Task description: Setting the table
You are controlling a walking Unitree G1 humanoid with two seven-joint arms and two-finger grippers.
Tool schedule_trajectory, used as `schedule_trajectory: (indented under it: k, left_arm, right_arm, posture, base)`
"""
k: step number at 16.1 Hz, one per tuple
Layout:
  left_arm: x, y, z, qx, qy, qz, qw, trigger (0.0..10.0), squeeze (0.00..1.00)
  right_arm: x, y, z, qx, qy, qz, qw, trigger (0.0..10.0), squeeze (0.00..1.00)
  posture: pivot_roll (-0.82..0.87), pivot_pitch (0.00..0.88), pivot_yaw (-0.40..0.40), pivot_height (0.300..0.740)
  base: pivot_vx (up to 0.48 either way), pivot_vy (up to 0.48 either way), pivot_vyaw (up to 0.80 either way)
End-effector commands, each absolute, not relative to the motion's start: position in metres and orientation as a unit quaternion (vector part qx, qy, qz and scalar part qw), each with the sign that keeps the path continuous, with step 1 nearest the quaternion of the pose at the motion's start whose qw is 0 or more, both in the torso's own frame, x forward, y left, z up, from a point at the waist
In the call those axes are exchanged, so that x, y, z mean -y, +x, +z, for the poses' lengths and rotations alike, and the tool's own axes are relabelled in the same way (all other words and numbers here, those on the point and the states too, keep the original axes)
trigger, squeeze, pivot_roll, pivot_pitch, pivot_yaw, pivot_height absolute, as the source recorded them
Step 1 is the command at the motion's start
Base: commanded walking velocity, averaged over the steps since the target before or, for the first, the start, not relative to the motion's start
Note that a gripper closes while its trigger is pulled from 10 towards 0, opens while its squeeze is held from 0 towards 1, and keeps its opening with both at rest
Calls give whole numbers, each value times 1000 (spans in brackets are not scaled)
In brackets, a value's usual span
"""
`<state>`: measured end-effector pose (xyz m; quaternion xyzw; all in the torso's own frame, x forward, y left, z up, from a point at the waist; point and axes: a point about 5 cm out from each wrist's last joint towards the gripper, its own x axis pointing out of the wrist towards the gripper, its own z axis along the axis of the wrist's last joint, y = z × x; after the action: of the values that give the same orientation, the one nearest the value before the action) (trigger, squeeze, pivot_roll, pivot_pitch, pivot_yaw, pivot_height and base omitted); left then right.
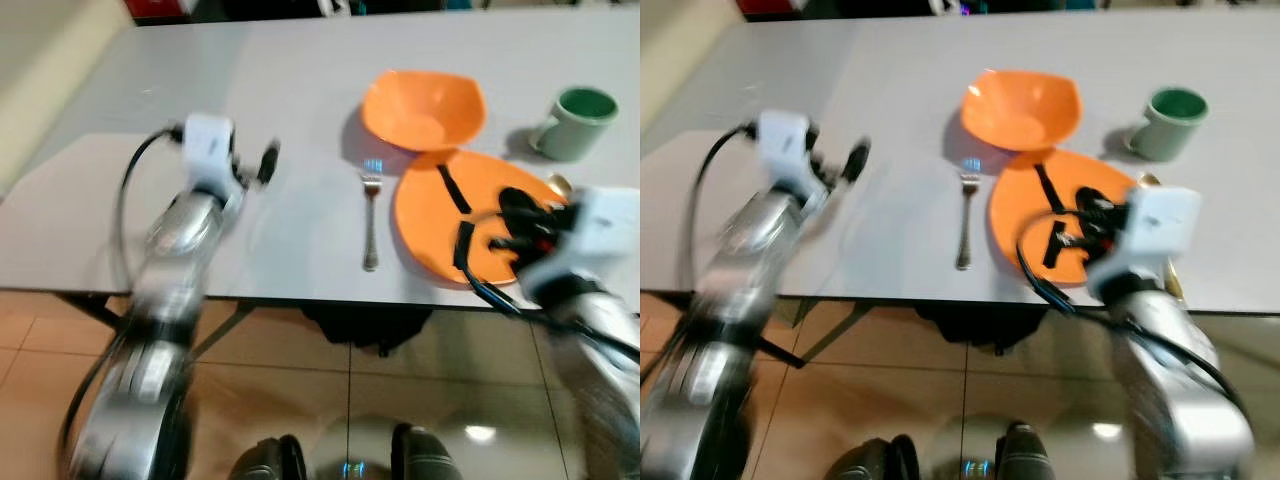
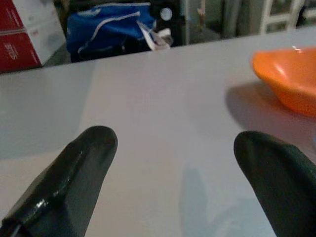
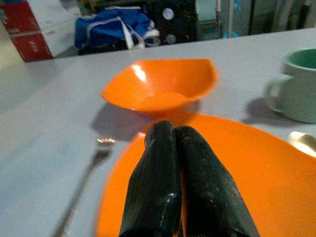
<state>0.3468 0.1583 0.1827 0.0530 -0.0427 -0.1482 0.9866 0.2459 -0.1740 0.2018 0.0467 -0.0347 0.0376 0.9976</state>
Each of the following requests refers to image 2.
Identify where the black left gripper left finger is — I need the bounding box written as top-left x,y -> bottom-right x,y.
0,125 -> 119,237

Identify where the red and white cardboard box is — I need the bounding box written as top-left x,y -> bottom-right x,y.
0,0 -> 66,74

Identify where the white wooden chair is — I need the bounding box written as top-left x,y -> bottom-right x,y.
259,0 -> 304,34

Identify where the blue bag with white trim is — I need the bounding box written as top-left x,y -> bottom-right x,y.
66,2 -> 172,62

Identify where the black appliance with white knob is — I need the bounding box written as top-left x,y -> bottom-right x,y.
150,0 -> 190,47

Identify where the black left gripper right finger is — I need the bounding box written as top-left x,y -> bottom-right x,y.
233,130 -> 316,237

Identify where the orange plastic bowl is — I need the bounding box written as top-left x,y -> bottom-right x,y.
251,46 -> 316,117

